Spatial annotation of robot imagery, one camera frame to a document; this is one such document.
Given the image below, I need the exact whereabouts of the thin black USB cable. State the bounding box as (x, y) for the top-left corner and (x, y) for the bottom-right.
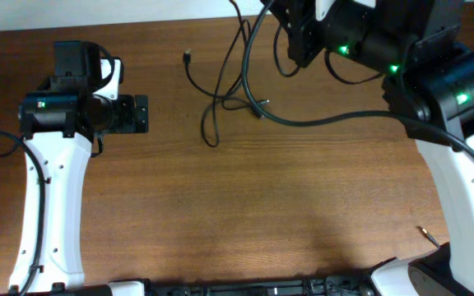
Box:
(200, 0), (253, 148)

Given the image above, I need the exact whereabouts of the left camera cable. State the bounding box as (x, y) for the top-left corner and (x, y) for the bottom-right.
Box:
(0, 43), (117, 296)

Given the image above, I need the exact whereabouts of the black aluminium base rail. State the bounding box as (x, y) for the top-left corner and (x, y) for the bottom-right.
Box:
(39, 275), (381, 296)

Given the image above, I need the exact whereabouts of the thick black USB cable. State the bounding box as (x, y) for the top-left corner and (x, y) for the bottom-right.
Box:
(182, 16), (271, 148)

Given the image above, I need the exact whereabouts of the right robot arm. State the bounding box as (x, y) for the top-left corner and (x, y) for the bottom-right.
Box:
(263, 1), (474, 295)

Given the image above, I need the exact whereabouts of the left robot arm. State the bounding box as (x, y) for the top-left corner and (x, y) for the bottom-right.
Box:
(8, 41), (149, 295)

